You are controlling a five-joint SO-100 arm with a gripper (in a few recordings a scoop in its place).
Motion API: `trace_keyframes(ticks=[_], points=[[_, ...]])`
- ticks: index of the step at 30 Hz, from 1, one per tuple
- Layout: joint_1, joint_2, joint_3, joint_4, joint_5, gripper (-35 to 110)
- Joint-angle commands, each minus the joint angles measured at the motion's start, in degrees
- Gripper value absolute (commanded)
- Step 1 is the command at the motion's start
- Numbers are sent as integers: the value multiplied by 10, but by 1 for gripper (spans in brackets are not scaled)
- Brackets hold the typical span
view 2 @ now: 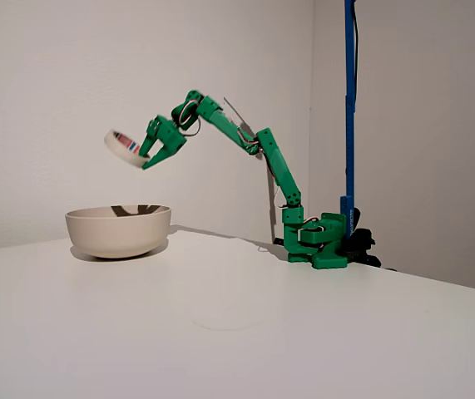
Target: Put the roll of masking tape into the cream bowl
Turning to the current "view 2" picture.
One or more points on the white masking tape roll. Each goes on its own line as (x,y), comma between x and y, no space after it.
(120,147)

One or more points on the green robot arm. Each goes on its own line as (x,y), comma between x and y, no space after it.
(278,162)

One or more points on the beige round bowl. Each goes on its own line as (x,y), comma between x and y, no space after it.
(116,234)

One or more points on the black table clamp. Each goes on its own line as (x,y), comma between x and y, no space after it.
(362,243)

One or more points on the blue camera pole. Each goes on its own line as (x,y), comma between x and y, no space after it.
(349,124)

